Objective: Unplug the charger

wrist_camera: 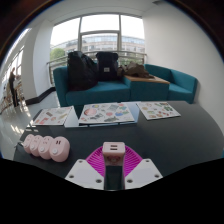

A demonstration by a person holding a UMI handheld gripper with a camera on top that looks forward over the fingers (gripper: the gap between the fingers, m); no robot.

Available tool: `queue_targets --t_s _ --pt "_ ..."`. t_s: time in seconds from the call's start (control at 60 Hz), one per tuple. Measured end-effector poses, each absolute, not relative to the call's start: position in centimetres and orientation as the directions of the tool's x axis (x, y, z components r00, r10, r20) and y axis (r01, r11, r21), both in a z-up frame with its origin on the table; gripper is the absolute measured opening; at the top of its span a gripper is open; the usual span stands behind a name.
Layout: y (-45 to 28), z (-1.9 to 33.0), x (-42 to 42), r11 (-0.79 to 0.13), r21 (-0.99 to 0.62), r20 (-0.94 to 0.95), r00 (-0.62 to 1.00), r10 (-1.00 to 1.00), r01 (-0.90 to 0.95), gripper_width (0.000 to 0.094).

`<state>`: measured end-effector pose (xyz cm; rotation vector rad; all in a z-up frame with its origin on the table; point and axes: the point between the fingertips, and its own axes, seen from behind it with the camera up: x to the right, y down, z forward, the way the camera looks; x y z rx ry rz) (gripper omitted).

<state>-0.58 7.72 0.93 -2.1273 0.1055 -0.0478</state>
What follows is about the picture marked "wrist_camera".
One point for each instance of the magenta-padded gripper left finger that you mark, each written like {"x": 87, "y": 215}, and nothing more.
{"x": 83, "y": 173}

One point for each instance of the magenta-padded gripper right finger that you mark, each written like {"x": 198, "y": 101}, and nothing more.
{"x": 141, "y": 173}

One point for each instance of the pink charger block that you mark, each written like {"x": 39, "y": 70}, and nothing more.
{"x": 113, "y": 153}

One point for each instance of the sticker sheet with round plate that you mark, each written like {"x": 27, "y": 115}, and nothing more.
{"x": 106, "y": 113}

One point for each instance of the sticker sheet with red items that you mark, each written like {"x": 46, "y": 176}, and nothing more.
{"x": 52, "y": 116}

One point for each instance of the sticker sheet with green items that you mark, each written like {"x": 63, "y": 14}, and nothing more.
{"x": 158, "y": 110}

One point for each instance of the teal sofa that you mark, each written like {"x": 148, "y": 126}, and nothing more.
{"x": 110, "y": 91}

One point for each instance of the wooden sofa side table top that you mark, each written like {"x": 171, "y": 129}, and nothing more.
{"x": 146, "y": 80}

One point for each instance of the large black backpack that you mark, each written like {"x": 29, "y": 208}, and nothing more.
{"x": 82, "y": 71}

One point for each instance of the brown bag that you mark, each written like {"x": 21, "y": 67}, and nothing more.
{"x": 135, "y": 70}

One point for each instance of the black backpack with white label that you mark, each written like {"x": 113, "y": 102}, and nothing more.
{"x": 107, "y": 66}

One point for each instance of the person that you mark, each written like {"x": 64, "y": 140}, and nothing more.
{"x": 12, "y": 85}

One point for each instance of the metal window railing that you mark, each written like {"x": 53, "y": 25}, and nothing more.
{"x": 56, "y": 61}

